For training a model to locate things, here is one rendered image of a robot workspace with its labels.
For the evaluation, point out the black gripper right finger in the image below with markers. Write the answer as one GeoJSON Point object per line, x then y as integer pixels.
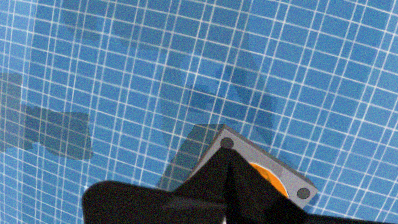
{"type": "Point", "coordinates": [252, 199]}

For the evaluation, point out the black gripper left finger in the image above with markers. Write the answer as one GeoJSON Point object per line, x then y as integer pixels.
{"type": "Point", "coordinates": [199, 200]}

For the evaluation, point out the orange round plate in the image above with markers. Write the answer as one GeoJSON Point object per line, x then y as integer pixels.
{"type": "Point", "coordinates": [270, 176]}

